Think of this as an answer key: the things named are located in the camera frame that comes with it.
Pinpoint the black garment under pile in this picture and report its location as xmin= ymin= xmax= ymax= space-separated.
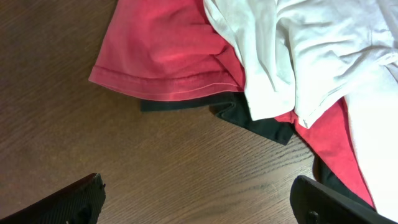
xmin=141 ymin=93 xmax=375 ymax=209

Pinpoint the red shirt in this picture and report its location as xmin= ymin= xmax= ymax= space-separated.
xmin=88 ymin=0 xmax=376 ymax=208

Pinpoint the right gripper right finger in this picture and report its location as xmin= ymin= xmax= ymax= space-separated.
xmin=290 ymin=175 xmax=397 ymax=224

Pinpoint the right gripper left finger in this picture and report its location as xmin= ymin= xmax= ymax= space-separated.
xmin=1 ymin=173 xmax=106 ymax=224

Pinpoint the white shirt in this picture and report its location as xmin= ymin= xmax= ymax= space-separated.
xmin=204 ymin=0 xmax=397 ymax=220

